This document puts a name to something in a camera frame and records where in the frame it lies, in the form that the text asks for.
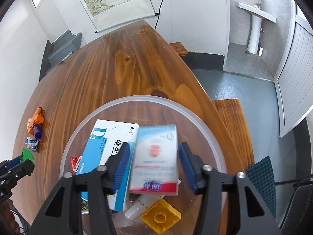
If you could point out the wooden desk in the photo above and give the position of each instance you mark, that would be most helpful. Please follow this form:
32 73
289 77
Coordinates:
110 66

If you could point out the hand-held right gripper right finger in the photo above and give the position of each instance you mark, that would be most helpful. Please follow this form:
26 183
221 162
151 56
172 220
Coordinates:
187 169

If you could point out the dark blue bottle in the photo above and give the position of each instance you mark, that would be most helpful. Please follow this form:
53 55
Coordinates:
38 132

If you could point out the translucent plastic bowl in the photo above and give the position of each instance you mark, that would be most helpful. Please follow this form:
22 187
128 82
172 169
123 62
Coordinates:
200 137

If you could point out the orange tube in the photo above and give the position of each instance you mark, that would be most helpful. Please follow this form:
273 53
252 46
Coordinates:
39 111

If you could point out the small wooden bench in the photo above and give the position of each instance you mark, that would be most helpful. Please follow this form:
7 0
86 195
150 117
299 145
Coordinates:
178 48

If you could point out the dark checkered cloth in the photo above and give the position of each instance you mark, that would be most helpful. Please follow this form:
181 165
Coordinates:
261 176

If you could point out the blue white wrapper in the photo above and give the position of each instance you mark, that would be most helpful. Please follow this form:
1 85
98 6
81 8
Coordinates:
31 144

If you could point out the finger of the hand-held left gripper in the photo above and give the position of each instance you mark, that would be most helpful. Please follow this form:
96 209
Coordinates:
24 169
13 162

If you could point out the small white container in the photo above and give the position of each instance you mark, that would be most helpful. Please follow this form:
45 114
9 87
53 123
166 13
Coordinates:
260 51

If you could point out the white pedestal sink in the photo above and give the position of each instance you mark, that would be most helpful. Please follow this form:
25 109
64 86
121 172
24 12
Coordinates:
255 29

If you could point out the grey storage box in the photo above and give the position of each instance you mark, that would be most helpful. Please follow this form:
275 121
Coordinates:
63 49

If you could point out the blue white medicine box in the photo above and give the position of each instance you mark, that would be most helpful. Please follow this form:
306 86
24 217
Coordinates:
110 137

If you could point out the white interior door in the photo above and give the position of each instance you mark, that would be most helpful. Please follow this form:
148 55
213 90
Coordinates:
49 19

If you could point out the yellow building block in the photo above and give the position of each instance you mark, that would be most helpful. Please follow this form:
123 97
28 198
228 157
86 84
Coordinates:
159 216

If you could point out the white slatted door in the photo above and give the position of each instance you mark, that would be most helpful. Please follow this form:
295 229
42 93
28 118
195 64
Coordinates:
296 73

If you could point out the red white packet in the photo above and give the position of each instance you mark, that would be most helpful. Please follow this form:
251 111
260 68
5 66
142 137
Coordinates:
76 164

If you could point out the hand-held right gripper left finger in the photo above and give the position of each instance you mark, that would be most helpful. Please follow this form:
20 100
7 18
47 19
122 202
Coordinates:
122 166

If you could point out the green building block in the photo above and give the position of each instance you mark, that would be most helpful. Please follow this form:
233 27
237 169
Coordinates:
27 155

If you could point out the pink white carton box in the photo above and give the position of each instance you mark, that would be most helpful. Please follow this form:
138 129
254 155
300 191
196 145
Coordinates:
154 151

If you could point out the long wooden bench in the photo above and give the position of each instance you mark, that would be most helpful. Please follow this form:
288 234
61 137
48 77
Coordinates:
232 127

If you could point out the white tube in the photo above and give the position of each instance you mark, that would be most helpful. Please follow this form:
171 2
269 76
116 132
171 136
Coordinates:
137 208

